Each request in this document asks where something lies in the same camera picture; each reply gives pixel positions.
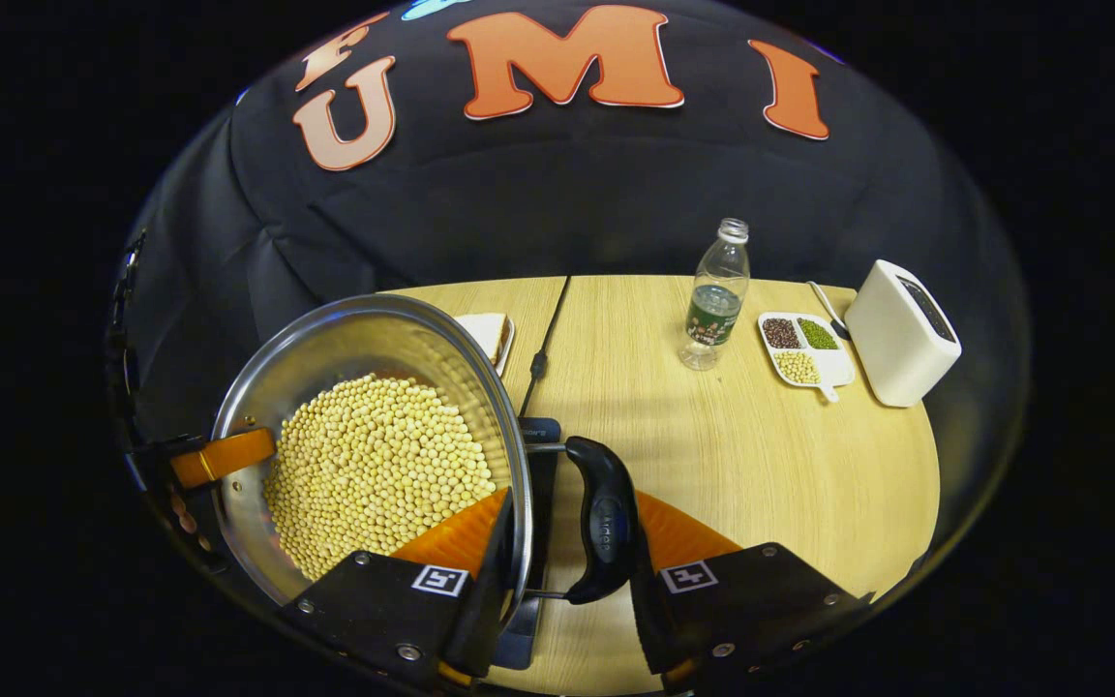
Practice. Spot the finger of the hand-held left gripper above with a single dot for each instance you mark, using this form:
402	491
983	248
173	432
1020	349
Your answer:
228	455

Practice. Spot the dark red beans portion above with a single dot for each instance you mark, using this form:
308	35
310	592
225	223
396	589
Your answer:
781	333

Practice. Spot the white divided dish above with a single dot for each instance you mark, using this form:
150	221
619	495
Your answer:
836	368

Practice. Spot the heap of yellow soybeans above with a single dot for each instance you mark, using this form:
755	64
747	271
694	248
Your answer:
374	465

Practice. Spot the clear plastic water bottle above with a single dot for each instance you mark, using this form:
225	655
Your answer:
712	315

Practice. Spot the small soybean portion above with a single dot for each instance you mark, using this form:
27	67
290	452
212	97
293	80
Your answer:
797	367

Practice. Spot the white toaster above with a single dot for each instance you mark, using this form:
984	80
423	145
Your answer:
896	339

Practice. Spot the black backdrop cloth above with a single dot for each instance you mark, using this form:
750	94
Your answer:
616	194

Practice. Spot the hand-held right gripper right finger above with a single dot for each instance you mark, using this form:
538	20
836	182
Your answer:
649	629

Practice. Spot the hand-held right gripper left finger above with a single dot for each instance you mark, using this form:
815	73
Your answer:
480	620

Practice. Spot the sandwich on small plate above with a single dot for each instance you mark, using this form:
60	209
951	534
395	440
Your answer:
488	331

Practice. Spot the green mung beans portion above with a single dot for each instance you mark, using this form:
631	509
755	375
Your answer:
818	334

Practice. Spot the silver spoon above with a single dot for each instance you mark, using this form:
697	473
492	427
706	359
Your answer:
824	305

